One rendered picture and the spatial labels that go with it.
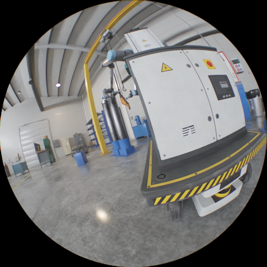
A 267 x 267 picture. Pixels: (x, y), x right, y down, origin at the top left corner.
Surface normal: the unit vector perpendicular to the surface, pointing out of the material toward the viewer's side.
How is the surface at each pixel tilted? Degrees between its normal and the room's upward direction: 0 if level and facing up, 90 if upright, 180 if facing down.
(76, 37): 173
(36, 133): 90
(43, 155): 90
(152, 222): 0
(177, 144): 90
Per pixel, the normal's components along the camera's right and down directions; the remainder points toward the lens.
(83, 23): 0.21, 0.98
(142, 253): -0.29, -0.95
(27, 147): 0.68, -0.18
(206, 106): -0.19, 0.11
